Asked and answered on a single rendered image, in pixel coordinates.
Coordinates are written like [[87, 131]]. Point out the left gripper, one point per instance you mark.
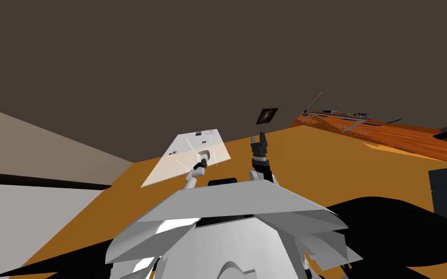
[[200, 165]]

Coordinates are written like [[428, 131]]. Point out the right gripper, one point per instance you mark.
[[259, 150]]

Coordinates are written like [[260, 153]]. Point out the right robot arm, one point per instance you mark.
[[261, 169]]

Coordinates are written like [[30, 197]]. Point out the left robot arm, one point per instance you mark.
[[191, 180]]

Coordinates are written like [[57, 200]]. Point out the white round mug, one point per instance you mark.
[[204, 154]]

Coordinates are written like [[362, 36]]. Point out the white table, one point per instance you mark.
[[169, 166]]

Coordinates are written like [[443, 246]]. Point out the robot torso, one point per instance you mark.
[[227, 228]]

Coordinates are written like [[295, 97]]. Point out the brown wooden table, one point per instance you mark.
[[402, 139]]

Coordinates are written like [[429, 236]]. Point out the dark picture on wall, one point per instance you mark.
[[267, 116]]

